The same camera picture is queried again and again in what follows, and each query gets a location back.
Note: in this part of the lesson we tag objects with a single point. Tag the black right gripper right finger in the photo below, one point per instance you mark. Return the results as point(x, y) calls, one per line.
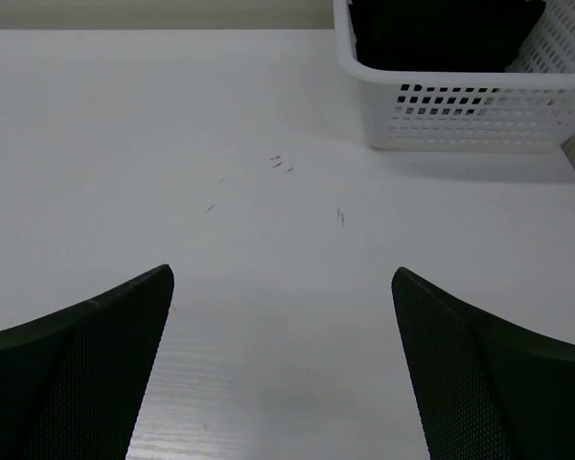
point(485, 388)

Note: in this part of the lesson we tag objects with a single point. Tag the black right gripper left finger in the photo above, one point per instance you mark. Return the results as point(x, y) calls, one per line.
point(72, 382)

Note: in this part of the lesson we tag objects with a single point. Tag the black shorts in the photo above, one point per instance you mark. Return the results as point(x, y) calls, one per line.
point(442, 36)

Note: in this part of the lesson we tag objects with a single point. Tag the white perforated plastic basket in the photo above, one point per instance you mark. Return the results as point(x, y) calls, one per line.
point(530, 107)

